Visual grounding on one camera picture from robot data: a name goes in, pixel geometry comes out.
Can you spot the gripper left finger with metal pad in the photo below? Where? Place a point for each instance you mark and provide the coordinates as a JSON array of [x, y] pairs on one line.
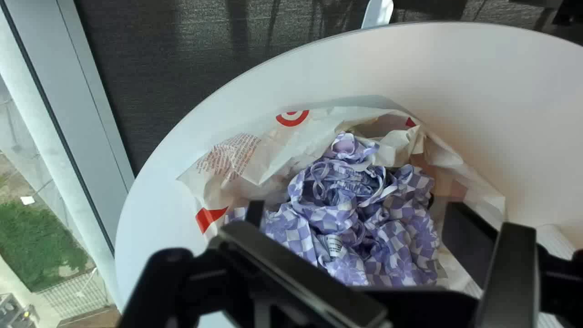
[[293, 273]]

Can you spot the white window frame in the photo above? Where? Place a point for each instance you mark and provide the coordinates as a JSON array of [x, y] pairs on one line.
[[56, 120]]

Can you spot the purple white checkered cloth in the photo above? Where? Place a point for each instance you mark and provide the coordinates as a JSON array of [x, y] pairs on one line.
[[358, 211]]

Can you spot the white plastic shopping bag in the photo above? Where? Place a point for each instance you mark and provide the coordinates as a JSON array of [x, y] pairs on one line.
[[256, 156]]

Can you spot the gripper right finger with metal pad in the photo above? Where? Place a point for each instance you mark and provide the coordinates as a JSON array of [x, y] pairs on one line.
[[513, 278]]

